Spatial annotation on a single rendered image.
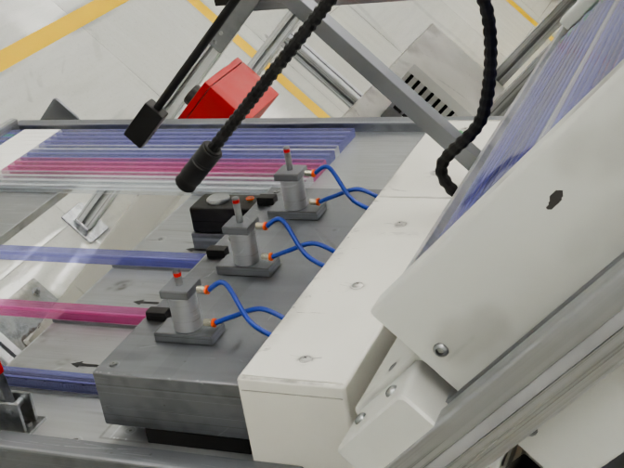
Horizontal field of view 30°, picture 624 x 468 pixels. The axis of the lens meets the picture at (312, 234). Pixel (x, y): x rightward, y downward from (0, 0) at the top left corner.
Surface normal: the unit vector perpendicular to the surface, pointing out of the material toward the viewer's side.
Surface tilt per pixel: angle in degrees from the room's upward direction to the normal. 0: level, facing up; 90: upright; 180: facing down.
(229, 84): 0
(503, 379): 90
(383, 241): 46
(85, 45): 0
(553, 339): 90
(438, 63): 0
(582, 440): 90
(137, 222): 90
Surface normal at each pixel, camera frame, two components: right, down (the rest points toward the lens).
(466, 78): 0.56, -0.60
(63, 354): -0.14, -0.90
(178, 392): -0.36, 0.44
